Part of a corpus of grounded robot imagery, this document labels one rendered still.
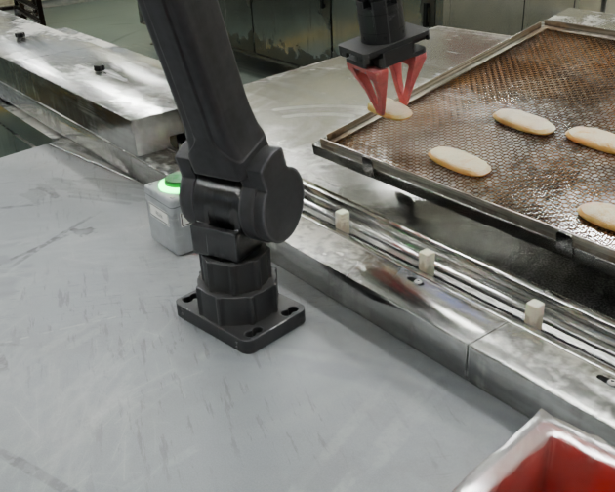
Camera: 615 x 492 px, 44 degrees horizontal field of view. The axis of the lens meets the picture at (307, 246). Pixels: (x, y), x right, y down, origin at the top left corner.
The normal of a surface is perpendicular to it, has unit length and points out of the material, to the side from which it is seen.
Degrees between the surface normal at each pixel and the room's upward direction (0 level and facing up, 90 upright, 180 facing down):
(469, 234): 0
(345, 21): 90
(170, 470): 0
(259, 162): 31
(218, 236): 90
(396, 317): 90
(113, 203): 0
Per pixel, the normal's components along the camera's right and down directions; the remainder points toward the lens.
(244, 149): 0.77, 0.05
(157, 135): 0.62, 0.34
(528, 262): -0.04, -0.89
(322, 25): -0.78, 0.32
